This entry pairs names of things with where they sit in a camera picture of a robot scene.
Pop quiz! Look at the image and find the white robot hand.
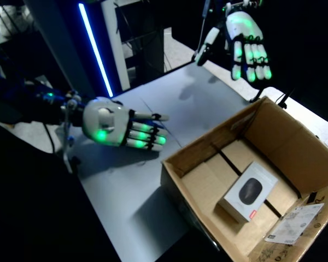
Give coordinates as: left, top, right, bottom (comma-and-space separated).
81, 97, 171, 152
194, 10, 273, 83

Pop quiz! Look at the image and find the grey product box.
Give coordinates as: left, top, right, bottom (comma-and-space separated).
218, 160, 279, 224

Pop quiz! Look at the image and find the open brown cardboard box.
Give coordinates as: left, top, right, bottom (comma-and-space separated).
160, 95, 328, 262

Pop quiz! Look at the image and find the blue-white LED light strip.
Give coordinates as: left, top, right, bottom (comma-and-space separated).
78, 2, 114, 98

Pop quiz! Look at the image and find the white upright post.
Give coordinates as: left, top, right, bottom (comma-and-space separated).
101, 0, 131, 91

